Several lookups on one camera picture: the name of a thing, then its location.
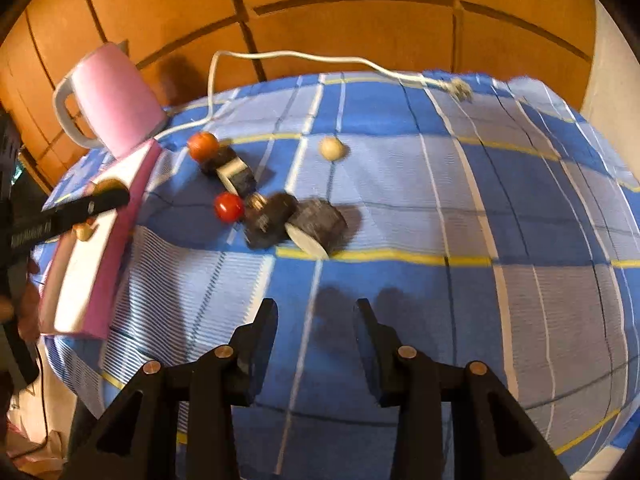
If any orange tangerine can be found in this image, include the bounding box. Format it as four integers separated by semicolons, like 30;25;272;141
186;131;219;165

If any red cherry tomato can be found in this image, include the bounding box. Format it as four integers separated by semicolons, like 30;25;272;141
214;192;245;223

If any small eggplant slice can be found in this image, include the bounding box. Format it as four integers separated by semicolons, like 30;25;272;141
200;145;256;198

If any dark brown mangosteen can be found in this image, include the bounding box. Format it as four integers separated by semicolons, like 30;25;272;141
243;191;298;249

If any large eggplant slice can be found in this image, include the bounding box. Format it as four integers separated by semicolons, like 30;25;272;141
284;197;347;260

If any beige round longan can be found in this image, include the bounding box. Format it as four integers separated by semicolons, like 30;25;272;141
319;136;348;162

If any yellow banana piece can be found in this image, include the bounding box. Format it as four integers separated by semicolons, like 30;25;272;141
73;222;96;242

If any pink electric kettle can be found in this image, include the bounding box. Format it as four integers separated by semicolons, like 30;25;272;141
52;42;168;159

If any pink white tray box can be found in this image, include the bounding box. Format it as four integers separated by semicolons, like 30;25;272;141
40;140;162;339

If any blue plaid tablecloth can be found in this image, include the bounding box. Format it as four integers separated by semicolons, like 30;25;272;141
44;73;639;479

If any white power cable with plug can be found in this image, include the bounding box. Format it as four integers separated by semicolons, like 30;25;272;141
153;49;474;142

